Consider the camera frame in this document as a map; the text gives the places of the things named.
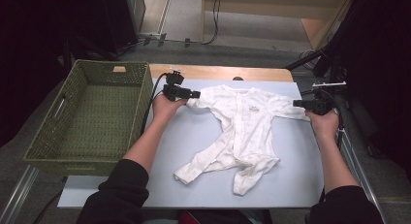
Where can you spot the black cabinet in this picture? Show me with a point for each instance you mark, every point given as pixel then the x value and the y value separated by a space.
pixel 119 20

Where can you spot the metal floor rail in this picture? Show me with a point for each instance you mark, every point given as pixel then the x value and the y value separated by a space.
pixel 365 178
pixel 16 198

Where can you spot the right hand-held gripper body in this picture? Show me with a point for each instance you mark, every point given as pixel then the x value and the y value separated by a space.
pixel 323 104

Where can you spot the light wooden furniture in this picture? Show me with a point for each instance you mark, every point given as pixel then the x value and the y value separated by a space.
pixel 274 4

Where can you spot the black curtain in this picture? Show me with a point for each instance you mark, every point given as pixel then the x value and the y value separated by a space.
pixel 29 56
pixel 381 72

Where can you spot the green woven basket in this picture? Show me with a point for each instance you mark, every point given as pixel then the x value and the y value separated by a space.
pixel 97 120

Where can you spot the person's right hand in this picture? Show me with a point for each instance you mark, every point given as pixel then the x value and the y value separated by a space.
pixel 324 125

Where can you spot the white baby romper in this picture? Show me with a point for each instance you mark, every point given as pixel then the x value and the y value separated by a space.
pixel 245 127

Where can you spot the black tripod stand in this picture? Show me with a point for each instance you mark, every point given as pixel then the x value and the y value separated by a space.
pixel 336 69

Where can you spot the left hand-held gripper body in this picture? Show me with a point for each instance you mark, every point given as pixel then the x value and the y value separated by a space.
pixel 173 91

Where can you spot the person's left hand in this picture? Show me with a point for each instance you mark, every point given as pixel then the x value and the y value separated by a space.
pixel 163 108

